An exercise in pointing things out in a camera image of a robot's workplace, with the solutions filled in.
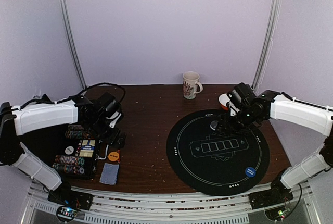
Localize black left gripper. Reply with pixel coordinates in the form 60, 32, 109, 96
85, 116, 126, 150

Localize orange big blind button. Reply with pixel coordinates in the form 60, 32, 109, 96
108, 151, 117, 162

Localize clear dealer button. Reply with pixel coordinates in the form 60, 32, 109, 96
210, 120, 219, 131

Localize blue small blind button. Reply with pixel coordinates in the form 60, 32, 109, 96
245, 167, 257, 178

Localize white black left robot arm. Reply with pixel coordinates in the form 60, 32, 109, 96
1, 86, 125, 206

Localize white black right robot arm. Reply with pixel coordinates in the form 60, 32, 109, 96
217, 83, 332, 208

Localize black red triangle marker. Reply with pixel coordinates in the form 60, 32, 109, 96
116, 150, 120, 163

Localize white orange bowl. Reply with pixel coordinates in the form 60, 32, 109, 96
218, 93, 230, 111

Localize blue playing card deck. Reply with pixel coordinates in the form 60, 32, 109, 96
99, 163, 119, 185

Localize black poker chip case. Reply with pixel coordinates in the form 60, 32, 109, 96
52, 124, 101, 180

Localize round black poker mat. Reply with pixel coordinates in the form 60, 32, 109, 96
166, 109, 270, 196

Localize floral ceramic mug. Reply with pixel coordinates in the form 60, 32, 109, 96
183, 71, 203, 99

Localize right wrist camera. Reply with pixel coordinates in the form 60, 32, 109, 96
227, 94, 239, 116

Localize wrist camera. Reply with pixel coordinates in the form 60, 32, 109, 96
108, 111, 122, 128
227, 94, 239, 116

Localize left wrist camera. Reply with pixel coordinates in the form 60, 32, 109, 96
108, 111, 122, 128

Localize right aluminium frame post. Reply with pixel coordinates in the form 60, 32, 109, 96
252, 0, 281, 92

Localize aluminium frame post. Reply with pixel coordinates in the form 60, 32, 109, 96
59, 0, 87, 89
252, 0, 281, 92

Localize aluminium front rail base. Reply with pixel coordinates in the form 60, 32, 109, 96
22, 178, 322, 224

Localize left aluminium frame post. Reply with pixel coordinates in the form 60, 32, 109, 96
59, 0, 87, 89

